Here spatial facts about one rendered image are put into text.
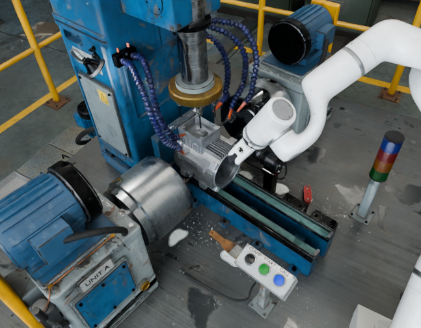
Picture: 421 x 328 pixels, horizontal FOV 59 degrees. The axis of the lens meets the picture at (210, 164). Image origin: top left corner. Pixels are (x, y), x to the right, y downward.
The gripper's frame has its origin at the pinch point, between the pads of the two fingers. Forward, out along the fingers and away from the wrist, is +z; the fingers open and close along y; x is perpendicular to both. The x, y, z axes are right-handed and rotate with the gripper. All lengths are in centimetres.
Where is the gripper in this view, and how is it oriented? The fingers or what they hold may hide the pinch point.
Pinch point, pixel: (233, 157)
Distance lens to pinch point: 121.5
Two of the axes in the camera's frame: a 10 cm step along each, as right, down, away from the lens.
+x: -6.7, -7.4, 0.6
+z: -3.4, 3.7, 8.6
